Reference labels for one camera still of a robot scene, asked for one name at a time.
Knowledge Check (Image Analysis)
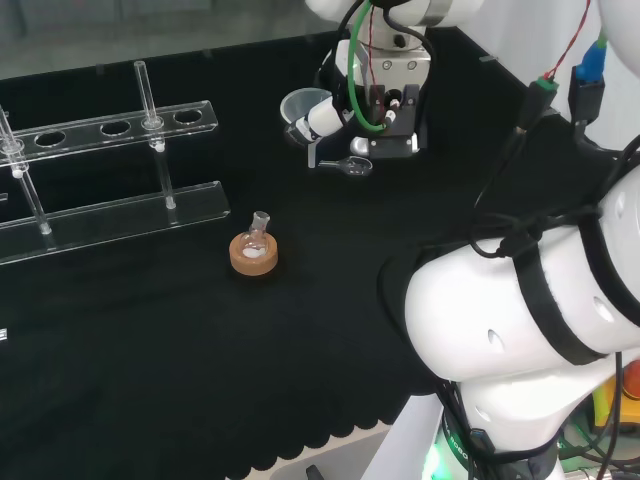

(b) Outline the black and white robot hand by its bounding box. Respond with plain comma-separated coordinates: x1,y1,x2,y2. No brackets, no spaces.
293,38,434,160

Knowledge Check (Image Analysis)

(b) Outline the clear plastic funnel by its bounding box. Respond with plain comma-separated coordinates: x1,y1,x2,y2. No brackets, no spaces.
279,88,335,170

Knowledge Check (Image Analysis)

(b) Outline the clear glass weighing funnel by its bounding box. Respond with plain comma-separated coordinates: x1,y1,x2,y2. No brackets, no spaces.
317,155,374,179

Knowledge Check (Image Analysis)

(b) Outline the clear acrylic funnel stand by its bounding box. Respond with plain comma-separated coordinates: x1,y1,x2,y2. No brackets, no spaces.
0,60,232,266

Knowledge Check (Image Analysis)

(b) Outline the small round-bottom glass flask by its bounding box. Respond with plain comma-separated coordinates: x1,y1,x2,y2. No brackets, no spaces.
237,210,272,260

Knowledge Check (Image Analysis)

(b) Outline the black bench cloth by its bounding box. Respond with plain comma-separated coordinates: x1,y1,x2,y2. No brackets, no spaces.
0,22,624,480

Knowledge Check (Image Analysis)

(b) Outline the pale board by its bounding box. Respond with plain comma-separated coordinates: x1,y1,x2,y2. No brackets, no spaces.
224,418,397,480

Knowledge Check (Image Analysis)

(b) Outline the yellow stop button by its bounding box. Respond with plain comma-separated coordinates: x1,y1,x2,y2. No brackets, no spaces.
591,358,640,437

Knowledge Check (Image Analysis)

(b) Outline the green cable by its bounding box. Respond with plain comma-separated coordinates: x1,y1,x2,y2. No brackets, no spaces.
349,0,390,134

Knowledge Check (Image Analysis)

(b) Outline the black cable bundle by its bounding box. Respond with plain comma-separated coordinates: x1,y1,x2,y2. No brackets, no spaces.
468,84,640,261

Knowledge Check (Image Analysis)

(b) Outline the green cable connector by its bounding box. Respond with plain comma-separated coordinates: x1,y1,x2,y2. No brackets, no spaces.
528,73,560,98

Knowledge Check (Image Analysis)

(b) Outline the blue cable plug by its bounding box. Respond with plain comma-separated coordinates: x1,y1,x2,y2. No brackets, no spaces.
573,30,610,85

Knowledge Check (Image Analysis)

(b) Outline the brown cork ring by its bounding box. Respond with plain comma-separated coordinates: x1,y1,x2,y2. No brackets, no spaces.
228,232,280,276

